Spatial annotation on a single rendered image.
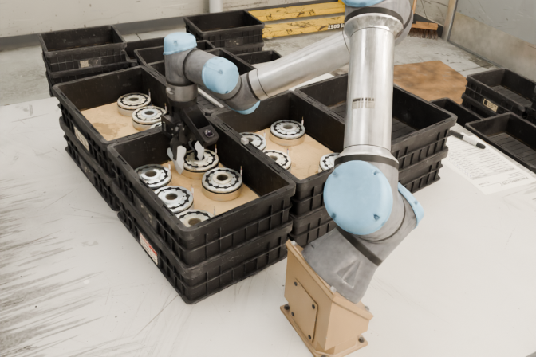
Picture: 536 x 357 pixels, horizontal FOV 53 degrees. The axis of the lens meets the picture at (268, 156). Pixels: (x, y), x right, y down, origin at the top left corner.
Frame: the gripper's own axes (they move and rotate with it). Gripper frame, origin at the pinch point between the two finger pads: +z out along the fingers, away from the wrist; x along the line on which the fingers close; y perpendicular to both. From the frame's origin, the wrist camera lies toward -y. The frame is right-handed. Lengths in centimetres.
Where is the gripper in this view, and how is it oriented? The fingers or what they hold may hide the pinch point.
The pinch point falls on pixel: (190, 167)
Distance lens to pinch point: 144.1
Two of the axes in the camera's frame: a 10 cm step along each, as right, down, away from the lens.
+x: -7.6, 3.3, -5.7
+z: -0.4, 8.4, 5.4
